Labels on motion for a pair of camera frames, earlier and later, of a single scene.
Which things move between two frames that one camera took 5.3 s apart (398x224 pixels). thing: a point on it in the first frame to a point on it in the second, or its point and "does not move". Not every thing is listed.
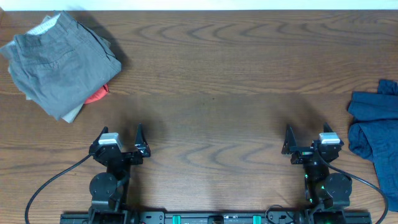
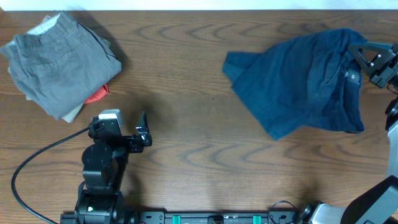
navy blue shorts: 374,136 to 313,81
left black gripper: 125,154 to 125,139
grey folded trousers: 59,66 does not move
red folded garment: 97,94 does not move
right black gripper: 306,150 to 380,65
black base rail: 216,218 does not move
